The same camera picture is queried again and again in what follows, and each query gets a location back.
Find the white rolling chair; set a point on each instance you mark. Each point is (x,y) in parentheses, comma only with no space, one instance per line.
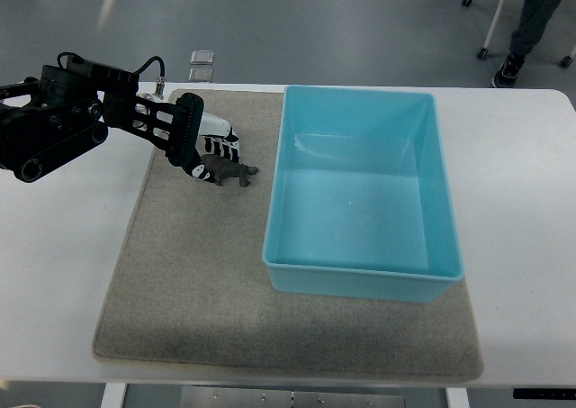
(483,52)

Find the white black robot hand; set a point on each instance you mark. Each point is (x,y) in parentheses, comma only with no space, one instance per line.
(220,139)

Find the metal plate under table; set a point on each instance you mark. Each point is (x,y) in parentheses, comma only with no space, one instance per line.
(203,396)

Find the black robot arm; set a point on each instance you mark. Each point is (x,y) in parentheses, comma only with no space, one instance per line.
(72,107)

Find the upper floor outlet plate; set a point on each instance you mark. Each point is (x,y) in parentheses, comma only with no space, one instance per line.
(204,57)

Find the seated person legs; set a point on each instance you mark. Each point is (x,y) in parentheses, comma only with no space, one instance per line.
(535,16)

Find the floor outlet plate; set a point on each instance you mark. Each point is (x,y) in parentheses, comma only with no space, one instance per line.
(200,75)
(204,57)

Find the lower floor outlet plate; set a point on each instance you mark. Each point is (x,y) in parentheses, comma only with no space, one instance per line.
(200,75)

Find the brown hippo toy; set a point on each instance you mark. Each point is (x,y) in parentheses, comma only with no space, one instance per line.
(221,169)

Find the blue plastic box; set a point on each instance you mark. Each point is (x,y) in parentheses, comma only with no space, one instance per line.
(360,204)

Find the grey felt mat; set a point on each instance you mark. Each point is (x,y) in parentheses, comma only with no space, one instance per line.
(190,290)

